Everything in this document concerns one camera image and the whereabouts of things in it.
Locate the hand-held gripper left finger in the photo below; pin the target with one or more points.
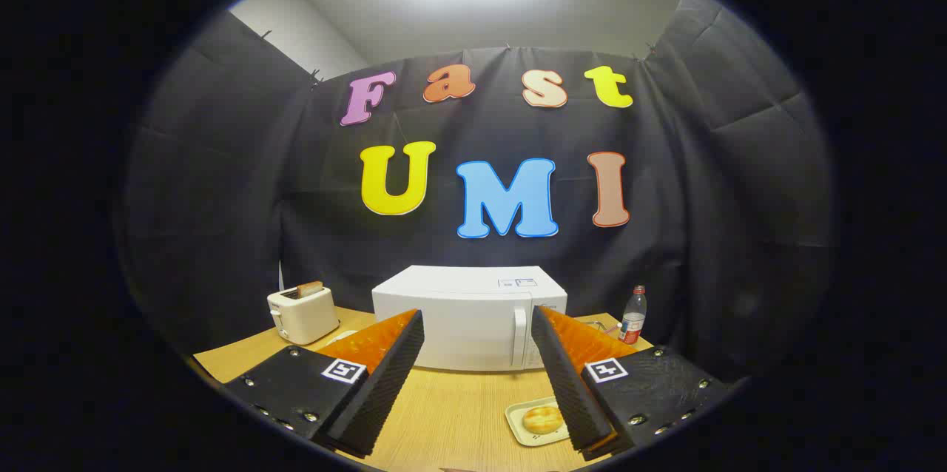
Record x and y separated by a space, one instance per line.
385 390

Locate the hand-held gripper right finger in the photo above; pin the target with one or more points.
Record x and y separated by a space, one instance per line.
566 390

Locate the golden bread roll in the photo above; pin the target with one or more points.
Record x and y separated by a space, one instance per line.
538 419

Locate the white microwave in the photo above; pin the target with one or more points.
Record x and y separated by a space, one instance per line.
459 324

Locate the pale square plate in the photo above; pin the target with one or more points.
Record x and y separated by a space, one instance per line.
518 420

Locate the white divided dish of beans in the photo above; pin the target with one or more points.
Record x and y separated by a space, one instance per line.
339 336

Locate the plastic bottle with red label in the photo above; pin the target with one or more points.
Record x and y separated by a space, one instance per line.
633 320

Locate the cream toaster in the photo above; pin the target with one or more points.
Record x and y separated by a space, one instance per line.
303 317

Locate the toast slice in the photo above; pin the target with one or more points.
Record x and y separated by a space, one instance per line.
311 288

